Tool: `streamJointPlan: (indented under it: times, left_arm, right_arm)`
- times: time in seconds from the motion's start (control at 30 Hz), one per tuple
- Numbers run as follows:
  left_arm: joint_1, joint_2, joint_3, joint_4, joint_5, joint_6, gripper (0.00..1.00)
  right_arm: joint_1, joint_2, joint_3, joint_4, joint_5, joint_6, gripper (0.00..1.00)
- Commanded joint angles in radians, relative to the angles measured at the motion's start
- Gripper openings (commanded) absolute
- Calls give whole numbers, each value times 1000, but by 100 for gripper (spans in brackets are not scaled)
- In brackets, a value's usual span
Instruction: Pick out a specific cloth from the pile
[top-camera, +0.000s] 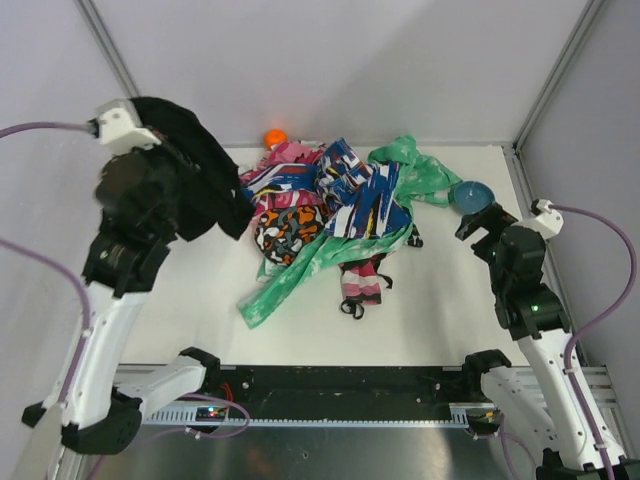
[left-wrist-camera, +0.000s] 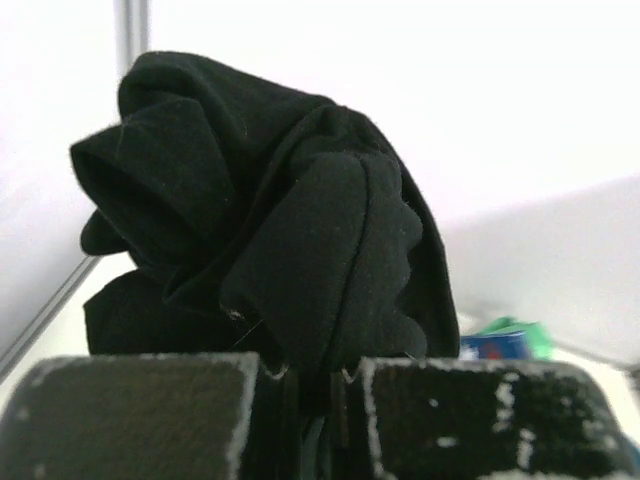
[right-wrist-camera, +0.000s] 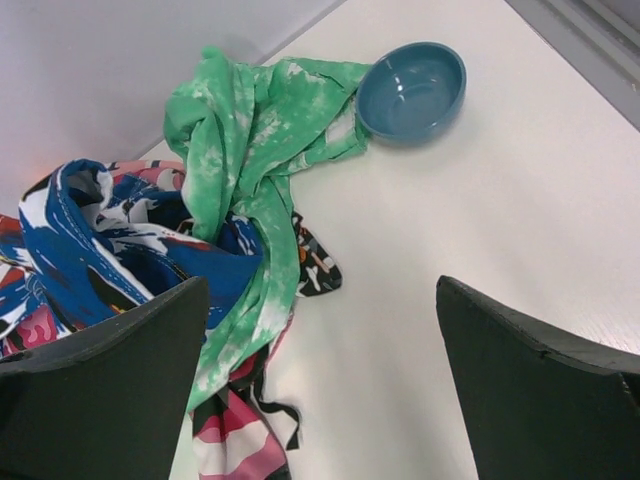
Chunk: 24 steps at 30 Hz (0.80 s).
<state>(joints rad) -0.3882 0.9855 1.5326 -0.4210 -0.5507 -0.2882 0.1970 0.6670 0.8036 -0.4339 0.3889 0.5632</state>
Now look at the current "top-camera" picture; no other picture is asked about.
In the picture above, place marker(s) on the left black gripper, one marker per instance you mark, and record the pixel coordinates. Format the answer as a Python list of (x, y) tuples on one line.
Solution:
[(151, 163)]

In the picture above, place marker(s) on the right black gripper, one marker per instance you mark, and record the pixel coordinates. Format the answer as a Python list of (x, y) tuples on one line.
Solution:
[(488, 228)]

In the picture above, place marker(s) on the green white tie-dye cloth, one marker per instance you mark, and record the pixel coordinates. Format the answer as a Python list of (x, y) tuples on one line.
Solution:
[(421, 177)]

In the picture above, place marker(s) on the blue white patterned cloth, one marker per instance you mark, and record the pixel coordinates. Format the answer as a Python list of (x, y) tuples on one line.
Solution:
[(360, 197)]

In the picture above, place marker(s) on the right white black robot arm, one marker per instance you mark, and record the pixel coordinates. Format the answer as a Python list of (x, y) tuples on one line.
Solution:
[(562, 429)]

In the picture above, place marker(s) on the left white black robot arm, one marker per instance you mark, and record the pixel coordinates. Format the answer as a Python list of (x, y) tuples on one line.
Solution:
[(97, 416)]

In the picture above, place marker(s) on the black orange patterned cloth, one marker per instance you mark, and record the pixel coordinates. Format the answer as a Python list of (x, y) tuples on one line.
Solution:
[(281, 233)]

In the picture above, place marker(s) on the pink white patterned cloth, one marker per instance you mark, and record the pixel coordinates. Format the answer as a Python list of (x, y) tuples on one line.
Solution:
[(284, 177)]

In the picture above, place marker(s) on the blue ceramic bowl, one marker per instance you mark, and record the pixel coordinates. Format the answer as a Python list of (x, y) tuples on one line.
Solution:
[(471, 197)]

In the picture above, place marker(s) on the orange ball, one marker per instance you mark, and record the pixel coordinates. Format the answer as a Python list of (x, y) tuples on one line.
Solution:
[(274, 137)]

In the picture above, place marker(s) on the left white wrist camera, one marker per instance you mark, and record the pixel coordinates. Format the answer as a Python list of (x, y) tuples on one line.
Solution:
[(120, 129)]

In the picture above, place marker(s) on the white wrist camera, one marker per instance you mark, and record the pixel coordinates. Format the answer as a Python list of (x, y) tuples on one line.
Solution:
[(120, 129), (546, 220)]

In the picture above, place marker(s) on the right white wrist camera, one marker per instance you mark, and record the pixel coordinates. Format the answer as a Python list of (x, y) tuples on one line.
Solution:
[(546, 220)]

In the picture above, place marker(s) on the pink striped cloth with straps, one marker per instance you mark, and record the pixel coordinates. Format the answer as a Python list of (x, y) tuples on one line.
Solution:
[(360, 285)]

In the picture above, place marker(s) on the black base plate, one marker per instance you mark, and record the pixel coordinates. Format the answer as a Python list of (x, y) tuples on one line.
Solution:
[(346, 393)]

